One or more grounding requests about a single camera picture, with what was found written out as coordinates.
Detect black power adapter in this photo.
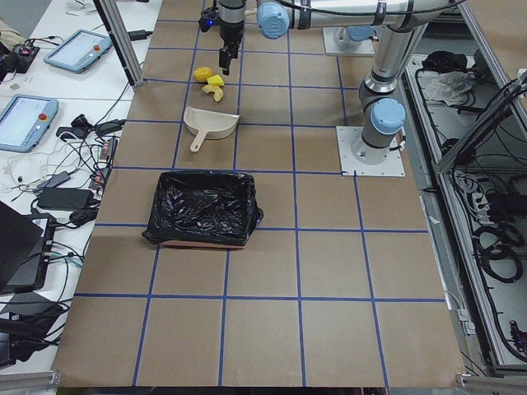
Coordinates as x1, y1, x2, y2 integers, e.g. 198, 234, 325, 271
37, 188, 93, 211

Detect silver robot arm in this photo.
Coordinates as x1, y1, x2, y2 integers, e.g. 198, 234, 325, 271
334, 26, 375, 47
256, 0, 461, 118

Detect black laptop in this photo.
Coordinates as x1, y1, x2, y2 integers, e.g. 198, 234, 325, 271
1, 203, 57, 294

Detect aluminium frame post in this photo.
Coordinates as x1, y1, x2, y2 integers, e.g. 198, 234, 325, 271
93, 0, 144, 87

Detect toy croissant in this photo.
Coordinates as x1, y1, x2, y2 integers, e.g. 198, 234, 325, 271
202, 85, 224, 103

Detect white crumpled cloth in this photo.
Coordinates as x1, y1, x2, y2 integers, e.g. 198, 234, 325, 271
423, 72, 475, 106

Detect yellow sponge wedge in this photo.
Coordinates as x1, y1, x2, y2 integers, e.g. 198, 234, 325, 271
207, 74, 225, 87

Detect blue teach pendant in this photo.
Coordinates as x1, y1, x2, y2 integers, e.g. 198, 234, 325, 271
1, 94, 58, 153
44, 29, 113, 73

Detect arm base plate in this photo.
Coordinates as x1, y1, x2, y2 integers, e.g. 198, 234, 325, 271
323, 26, 375, 58
336, 126, 405, 178

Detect beige plastic dustpan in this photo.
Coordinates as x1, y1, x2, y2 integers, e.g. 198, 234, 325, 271
184, 106, 240, 153

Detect far blue teach pendant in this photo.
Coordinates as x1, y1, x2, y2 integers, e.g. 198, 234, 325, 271
44, 29, 113, 73

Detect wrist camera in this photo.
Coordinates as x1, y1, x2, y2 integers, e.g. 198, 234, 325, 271
198, 7, 218, 33

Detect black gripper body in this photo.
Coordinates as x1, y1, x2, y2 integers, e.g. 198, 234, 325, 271
218, 0, 245, 46

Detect near blue teach pendant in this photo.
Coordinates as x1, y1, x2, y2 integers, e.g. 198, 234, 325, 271
1, 94, 58, 153

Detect bin with black bag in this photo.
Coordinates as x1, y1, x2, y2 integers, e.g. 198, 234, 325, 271
142, 170, 264, 249

